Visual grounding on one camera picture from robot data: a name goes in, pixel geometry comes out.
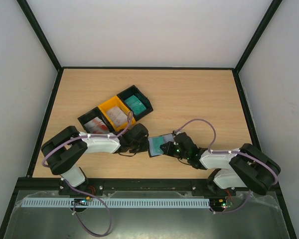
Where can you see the black bin with red cards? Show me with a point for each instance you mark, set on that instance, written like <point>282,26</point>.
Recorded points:
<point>95,112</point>

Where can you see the white slotted cable duct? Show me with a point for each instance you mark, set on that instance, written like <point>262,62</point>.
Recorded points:
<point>116,203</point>

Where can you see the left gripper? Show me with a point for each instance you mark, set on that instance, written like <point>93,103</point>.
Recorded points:
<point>145,146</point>

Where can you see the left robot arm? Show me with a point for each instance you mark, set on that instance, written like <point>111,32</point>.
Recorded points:
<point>63,151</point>

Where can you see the black aluminium frame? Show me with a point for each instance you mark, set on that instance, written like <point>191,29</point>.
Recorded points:
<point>37,183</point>

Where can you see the red patterned card stack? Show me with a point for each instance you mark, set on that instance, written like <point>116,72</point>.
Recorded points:
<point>96,126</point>

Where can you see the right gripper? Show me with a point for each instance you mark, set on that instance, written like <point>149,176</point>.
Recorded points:
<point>171,148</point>

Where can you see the teal card stack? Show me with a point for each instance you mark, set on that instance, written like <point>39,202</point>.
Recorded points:
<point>135,104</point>

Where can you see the yellow card bin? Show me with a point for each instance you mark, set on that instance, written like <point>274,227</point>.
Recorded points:
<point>112,102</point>

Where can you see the teal credit card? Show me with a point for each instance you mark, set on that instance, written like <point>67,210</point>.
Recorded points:
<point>155,143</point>

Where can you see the black leather card holder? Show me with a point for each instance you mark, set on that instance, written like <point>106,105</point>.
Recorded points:
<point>166,137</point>

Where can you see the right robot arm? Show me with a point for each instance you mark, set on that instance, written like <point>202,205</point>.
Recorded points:
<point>244,167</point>

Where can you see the black bin with teal cards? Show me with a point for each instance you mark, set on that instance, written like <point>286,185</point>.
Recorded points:
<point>133,90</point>

